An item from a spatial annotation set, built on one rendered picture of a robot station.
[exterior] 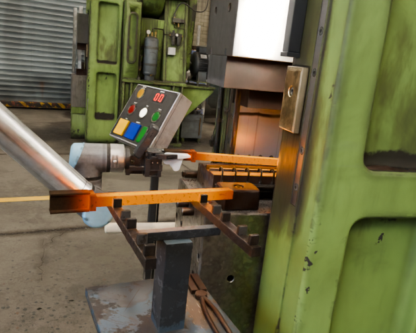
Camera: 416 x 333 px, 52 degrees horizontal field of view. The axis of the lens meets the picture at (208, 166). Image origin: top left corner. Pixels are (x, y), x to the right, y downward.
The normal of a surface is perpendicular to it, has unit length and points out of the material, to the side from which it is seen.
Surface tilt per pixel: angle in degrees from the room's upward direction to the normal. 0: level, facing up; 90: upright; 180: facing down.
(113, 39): 89
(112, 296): 0
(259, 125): 90
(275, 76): 90
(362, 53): 89
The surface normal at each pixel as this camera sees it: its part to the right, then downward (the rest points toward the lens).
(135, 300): 0.11, -0.96
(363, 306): 0.26, 0.26
